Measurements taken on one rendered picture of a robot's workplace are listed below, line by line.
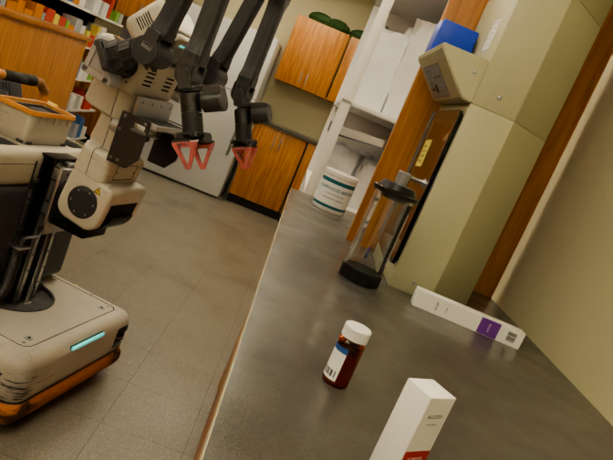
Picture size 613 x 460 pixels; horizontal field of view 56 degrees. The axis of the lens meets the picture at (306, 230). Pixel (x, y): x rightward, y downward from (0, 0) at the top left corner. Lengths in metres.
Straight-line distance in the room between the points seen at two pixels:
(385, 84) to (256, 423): 2.28
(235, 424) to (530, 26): 1.12
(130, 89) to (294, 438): 1.38
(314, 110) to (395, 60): 4.20
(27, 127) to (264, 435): 1.60
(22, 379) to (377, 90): 1.87
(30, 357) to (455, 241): 1.28
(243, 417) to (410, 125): 1.27
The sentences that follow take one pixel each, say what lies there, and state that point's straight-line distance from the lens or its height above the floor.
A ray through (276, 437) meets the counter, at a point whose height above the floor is 0.94.
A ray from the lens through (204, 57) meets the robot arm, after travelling 1.65.
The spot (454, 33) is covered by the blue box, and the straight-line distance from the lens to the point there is 1.62.
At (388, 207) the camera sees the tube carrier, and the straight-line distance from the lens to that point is 1.29.
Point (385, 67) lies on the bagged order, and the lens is 2.79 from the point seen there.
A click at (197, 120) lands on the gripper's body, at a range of 1.63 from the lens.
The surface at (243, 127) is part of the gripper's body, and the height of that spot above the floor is 1.12.
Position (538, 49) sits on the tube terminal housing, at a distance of 1.47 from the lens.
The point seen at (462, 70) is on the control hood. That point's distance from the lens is 1.41.
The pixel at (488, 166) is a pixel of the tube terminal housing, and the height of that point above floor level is 1.29.
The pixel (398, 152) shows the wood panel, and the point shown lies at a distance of 1.76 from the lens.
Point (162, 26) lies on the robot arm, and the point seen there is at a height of 1.31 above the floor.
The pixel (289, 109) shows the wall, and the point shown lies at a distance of 6.94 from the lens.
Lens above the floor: 1.25
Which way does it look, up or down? 11 degrees down
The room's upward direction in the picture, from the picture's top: 23 degrees clockwise
